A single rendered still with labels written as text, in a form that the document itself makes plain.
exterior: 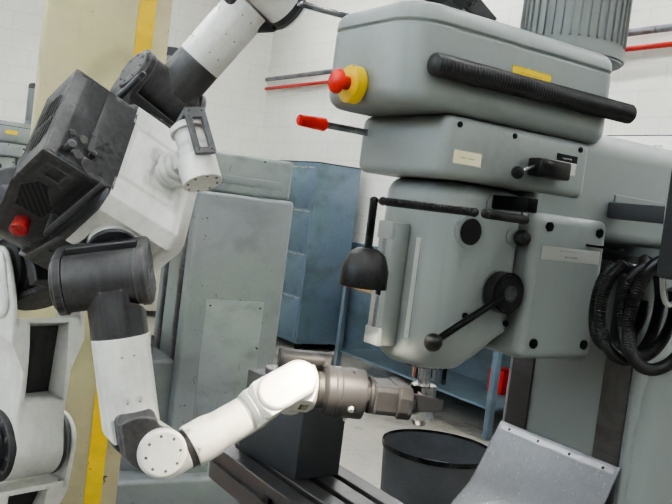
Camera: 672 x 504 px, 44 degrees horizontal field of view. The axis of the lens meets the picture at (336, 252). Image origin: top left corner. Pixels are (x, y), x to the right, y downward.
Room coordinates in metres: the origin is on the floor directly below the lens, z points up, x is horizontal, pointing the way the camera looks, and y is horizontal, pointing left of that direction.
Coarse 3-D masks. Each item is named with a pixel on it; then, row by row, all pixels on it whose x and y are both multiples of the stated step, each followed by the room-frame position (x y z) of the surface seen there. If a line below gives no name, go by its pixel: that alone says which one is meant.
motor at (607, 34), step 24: (528, 0) 1.58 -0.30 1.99; (552, 0) 1.53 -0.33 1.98; (576, 0) 1.51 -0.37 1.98; (600, 0) 1.51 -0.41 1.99; (624, 0) 1.53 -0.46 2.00; (528, 24) 1.58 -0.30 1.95; (552, 24) 1.52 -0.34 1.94; (576, 24) 1.51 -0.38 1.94; (600, 24) 1.51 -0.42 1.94; (624, 24) 1.54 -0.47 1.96; (600, 48) 1.51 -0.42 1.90; (624, 48) 1.57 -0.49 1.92
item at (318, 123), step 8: (296, 120) 1.41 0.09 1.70; (304, 120) 1.40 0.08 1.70; (312, 120) 1.41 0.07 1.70; (320, 120) 1.42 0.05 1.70; (312, 128) 1.42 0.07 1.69; (320, 128) 1.42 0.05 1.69; (328, 128) 1.44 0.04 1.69; (336, 128) 1.44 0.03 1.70; (344, 128) 1.45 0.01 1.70; (352, 128) 1.46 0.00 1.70; (360, 128) 1.47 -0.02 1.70
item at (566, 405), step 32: (608, 256) 1.66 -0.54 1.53; (608, 320) 1.60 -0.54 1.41; (512, 384) 1.78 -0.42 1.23; (544, 384) 1.72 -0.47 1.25; (576, 384) 1.65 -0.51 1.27; (608, 384) 1.58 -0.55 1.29; (640, 384) 1.53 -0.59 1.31; (512, 416) 1.77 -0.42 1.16; (544, 416) 1.71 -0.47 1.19; (576, 416) 1.64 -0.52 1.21; (608, 416) 1.57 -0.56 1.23; (640, 416) 1.54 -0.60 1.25; (576, 448) 1.63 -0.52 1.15; (608, 448) 1.56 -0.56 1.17; (640, 448) 1.54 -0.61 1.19; (640, 480) 1.53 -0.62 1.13
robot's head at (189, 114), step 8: (184, 112) 1.38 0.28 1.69; (192, 112) 1.38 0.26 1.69; (200, 112) 1.39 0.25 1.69; (176, 120) 1.41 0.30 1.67; (184, 120) 1.39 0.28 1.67; (192, 120) 1.37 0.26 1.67; (200, 120) 1.40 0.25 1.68; (192, 128) 1.37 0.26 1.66; (208, 128) 1.38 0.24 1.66; (192, 136) 1.36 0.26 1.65; (208, 136) 1.37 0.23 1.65; (192, 144) 1.36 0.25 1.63; (208, 144) 1.37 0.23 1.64; (200, 152) 1.35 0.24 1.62; (208, 152) 1.36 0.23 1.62
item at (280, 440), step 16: (272, 368) 1.85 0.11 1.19; (288, 416) 1.74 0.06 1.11; (304, 416) 1.71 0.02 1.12; (320, 416) 1.73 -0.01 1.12; (256, 432) 1.82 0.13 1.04; (272, 432) 1.78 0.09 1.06; (288, 432) 1.73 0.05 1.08; (304, 432) 1.71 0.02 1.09; (320, 432) 1.74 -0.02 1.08; (336, 432) 1.77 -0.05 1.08; (240, 448) 1.87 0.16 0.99; (256, 448) 1.82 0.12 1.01; (272, 448) 1.77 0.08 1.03; (288, 448) 1.73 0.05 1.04; (304, 448) 1.71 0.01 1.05; (320, 448) 1.74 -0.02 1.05; (336, 448) 1.77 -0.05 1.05; (272, 464) 1.77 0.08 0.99; (288, 464) 1.72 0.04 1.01; (304, 464) 1.72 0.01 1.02; (320, 464) 1.74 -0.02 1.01; (336, 464) 1.77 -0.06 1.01
